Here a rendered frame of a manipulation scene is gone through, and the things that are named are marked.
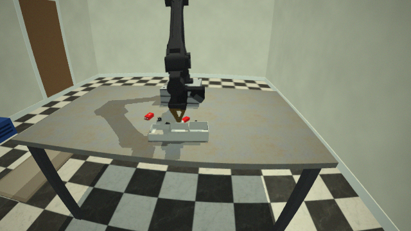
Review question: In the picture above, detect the red nine-volt battery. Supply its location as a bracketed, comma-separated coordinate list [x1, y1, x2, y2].
[144, 113, 154, 120]

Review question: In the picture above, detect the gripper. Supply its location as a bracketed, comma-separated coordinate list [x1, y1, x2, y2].
[168, 96, 187, 123]

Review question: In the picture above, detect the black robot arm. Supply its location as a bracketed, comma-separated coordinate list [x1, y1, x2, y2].
[164, 0, 205, 103]

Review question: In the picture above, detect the grey three-compartment bin rack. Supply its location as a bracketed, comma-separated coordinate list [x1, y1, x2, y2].
[148, 121, 209, 141]

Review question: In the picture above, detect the red and white eraser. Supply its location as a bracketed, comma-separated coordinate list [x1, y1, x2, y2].
[182, 116, 190, 123]

